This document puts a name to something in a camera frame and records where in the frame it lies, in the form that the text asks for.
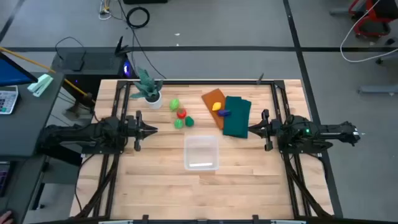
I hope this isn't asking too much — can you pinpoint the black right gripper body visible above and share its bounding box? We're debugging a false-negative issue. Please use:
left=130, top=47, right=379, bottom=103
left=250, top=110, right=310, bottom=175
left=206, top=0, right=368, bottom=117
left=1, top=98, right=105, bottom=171
left=261, top=108, right=282, bottom=152

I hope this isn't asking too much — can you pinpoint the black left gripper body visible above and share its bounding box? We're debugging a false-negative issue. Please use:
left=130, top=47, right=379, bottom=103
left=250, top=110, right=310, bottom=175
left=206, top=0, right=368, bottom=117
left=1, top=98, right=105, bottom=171
left=124, top=110, right=147, bottom=152

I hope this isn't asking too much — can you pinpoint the clear plastic tupperware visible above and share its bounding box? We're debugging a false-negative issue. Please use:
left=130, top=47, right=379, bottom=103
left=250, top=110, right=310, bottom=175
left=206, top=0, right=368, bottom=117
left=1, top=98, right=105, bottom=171
left=183, top=134, right=220, bottom=171

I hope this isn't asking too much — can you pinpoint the teal cloth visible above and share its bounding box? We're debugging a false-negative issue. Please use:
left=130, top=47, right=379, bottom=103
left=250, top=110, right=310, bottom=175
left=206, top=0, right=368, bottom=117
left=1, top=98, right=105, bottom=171
left=222, top=95, right=252, bottom=139

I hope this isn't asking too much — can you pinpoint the white plant pot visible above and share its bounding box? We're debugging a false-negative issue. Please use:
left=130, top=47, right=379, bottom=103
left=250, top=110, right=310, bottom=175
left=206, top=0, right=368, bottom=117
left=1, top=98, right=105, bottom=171
left=145, top=91, right=163, bottom=110

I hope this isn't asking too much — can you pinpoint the artificial green plant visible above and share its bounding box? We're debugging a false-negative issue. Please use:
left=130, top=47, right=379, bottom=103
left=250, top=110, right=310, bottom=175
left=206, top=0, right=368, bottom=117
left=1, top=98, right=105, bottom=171
left=129, top=66, right=164, bottom=103

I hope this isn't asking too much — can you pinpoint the orange cloth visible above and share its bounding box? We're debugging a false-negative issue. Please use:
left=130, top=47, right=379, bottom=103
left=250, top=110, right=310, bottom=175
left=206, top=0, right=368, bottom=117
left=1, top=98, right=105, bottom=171
left=201, top=88, right=227, bottom=131

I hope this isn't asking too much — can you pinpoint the black computer tower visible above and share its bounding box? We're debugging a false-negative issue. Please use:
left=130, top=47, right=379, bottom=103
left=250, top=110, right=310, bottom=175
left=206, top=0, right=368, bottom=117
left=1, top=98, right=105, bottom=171
left=50, top=51, right=139, bottom=94

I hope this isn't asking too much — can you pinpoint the black wifi antenna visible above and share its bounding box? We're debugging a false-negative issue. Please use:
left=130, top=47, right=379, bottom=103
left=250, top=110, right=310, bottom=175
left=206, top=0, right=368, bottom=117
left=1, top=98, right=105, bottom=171
left=114, top=35, right=133, bottom=57

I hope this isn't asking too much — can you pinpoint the small black box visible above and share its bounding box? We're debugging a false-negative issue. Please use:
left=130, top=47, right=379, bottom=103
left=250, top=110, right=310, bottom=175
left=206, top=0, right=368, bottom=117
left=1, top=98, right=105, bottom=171
left=70, top=58, right=85, bottom=72

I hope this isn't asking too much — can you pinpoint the mint green stapler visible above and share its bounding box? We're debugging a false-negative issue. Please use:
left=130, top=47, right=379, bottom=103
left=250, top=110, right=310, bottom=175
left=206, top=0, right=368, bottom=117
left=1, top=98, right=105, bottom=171
left=27, top=73, right=54, bottom=98

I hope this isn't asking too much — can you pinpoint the dark grey desk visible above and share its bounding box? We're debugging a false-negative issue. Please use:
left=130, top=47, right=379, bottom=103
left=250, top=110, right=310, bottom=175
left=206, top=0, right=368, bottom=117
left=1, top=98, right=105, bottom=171
left=0, top=72, right=65, bottom=224

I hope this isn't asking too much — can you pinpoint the grey metal floor foot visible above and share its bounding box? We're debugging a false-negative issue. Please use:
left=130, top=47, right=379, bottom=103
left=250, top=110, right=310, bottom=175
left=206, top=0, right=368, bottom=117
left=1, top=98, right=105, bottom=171
left=329, top=7, right=354, bottom=16
left=357, top=84, right=398, bottom=95

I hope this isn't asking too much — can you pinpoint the yellow pole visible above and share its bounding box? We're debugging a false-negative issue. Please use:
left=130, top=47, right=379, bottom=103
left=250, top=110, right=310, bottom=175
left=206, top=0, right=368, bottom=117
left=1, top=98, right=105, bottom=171
left=0, top=46, right=96, bottom=103

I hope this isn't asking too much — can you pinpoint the grey desk calculator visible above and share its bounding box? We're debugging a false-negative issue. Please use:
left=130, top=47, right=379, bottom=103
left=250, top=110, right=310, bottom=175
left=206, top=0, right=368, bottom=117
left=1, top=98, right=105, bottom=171
left=0, top=85, right=20, bottom=115

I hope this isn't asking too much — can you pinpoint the computer monitor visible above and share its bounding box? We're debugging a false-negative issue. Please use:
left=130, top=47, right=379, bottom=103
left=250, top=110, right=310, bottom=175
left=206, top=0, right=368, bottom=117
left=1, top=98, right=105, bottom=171
left=0, top=51, right=39, bottom=88

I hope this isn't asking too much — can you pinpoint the red and black stool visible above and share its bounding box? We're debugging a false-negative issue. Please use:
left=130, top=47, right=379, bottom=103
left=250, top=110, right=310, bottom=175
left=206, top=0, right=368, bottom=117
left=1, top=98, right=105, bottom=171
left=348, top=0, right=398, bottom=38

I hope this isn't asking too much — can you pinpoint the dark keyboard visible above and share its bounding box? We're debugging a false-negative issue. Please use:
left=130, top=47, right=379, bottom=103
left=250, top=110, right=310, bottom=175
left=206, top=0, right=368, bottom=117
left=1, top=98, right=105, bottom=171
left=0, top=161, right=11, bottom=197

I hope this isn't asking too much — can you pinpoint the person's hand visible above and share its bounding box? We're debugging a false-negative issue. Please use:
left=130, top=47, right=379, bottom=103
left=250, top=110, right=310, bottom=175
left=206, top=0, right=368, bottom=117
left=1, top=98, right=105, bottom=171
left=0, top=210, right=15, bottom=224

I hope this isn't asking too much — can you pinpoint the black floor cable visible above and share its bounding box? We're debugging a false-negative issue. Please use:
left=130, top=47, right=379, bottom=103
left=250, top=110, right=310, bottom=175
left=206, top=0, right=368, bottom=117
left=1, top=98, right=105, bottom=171
left=118, top=0, right=167, bottom=80

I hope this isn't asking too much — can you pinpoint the white floor cable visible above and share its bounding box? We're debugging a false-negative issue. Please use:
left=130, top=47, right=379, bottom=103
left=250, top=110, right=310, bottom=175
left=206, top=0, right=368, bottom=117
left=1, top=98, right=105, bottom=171
left=340, top=0, right=398, bottom=63

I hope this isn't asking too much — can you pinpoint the coiled black cable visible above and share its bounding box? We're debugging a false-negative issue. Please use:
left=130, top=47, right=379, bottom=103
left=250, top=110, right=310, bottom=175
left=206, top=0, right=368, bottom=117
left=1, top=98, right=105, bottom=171
left=126, top=6, right=151, bottom=29

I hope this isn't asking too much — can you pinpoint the thin black cable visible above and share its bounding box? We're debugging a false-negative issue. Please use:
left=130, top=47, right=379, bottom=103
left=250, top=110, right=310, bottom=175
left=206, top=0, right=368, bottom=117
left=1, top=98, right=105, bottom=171
left=55, top=36, right=87, bottom=62

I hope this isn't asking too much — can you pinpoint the white cable bundle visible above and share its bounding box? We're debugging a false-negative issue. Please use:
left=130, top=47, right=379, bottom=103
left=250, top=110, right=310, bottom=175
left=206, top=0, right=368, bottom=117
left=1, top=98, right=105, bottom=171
left=98, top=0, right=113, bottom=21

